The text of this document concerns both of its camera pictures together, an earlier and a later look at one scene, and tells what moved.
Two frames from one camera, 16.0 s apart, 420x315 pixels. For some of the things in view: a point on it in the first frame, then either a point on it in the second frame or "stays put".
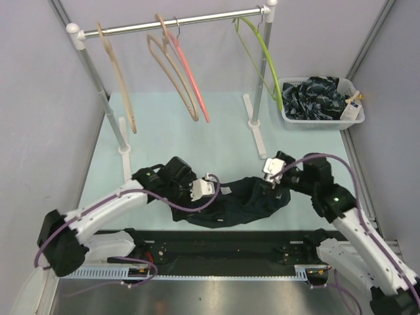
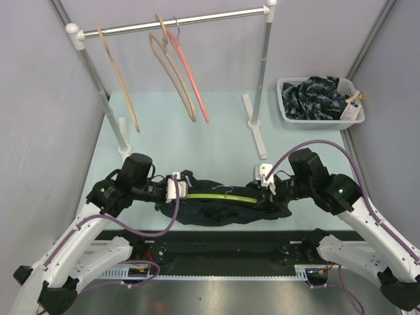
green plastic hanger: [279, 90] to [222, 197]
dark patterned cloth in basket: [317, 98] stays put
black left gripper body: [180, 192] to [149, 190]
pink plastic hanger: [176, 45] stays put
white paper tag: [350, 111] stays put
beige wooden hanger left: [106, 42] stays put
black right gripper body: [294, 180] to [286, 189]
